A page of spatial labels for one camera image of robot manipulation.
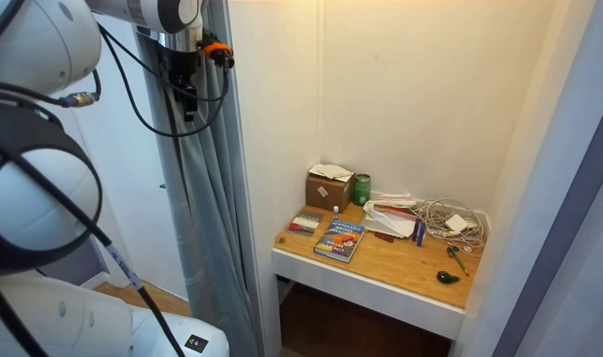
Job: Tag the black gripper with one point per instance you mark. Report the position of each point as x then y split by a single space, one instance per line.
182 69

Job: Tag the grey curtain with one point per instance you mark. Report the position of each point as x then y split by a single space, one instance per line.
210 198

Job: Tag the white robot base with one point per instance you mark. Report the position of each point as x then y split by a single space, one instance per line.
85 317

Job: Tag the white paper on box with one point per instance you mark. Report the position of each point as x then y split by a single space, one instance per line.
331 170

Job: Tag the brown cardboard box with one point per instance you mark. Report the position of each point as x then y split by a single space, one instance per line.
327 192

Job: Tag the small grey booklet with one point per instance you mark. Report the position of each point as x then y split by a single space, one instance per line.
305 222

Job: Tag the small white bottle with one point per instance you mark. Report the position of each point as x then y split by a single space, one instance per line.
337 210

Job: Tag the green can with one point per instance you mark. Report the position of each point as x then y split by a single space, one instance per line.
362 188

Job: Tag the blue and orange book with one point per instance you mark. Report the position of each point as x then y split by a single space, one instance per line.
341 240

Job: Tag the stack of white papers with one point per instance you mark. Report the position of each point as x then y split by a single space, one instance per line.
390 216

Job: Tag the wooden desk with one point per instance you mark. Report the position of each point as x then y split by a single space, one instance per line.
394 263

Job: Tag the blue pens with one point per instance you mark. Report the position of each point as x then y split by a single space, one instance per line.
420 232

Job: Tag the white power adapter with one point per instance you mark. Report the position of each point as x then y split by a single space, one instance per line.
458 222

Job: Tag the small black object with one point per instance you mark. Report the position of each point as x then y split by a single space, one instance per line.
448 277

